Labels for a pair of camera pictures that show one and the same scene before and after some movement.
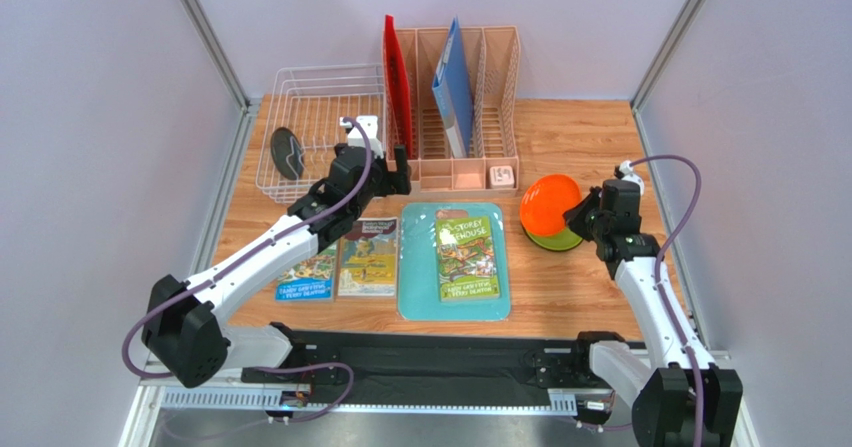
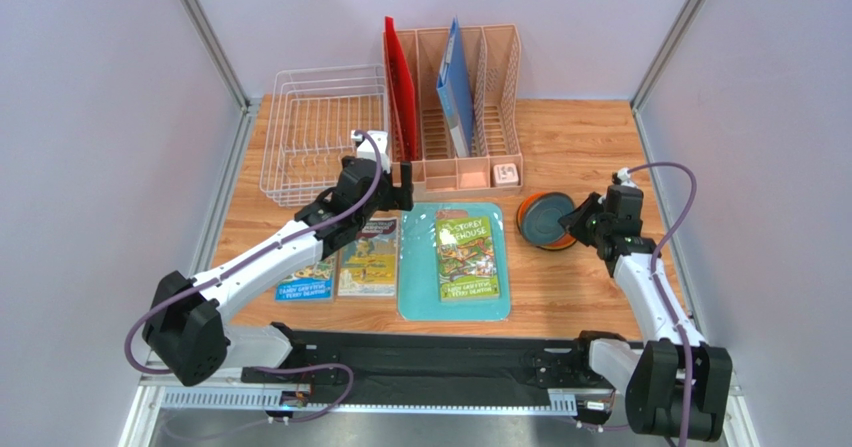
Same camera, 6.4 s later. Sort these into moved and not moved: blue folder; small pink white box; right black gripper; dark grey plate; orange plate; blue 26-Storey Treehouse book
Moved: dark grey plate; orange plate
Not moved: blue folder; small pink white box; blue 26-Storey Treehouse book; right black gripper
